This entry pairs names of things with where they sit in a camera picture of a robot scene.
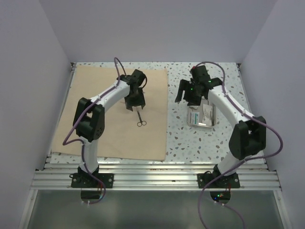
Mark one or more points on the beige cloth mat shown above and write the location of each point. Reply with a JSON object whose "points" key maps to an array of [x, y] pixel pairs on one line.
{"points": [[122, 138]]}

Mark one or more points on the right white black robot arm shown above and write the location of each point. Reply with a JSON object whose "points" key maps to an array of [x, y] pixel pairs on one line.
{"points": [[248, 137]]}

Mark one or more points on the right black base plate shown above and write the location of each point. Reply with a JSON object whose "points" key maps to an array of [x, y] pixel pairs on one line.
{"points": [[231, 181]]}

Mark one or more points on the white printed sachet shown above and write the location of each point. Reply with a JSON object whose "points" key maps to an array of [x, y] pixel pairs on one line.
{"points": [[207, 116]]}

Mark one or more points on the stainless steel tray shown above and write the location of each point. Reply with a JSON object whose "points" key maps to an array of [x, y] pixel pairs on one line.
{"points": [[199, 109]]}

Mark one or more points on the aluminium rail frame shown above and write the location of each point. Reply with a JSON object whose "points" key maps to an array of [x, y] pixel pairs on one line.
{"points": [[151, 194]]}

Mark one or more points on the green white sachet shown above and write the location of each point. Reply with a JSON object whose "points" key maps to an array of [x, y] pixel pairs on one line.
{"points": [[194, 118]]}

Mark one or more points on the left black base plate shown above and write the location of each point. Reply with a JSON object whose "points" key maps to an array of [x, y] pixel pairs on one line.
{"points": [[80, 181]]}

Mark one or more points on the steel surgical scissors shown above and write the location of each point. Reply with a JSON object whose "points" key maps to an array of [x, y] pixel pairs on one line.
{"points": [[141, 121]]}

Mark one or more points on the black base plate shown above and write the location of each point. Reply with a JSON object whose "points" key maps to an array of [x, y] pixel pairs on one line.
{"points": [[231, 181], [80, 181]]}

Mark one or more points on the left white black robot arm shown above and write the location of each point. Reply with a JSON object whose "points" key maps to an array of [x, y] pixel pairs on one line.
{"points": [[89, 121]]}

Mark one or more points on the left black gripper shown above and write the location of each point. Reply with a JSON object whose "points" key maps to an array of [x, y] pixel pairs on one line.
{"points": [[139, 102]]}

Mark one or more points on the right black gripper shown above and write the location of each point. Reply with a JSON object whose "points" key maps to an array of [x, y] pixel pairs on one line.
{"points": [[184, 85]]}

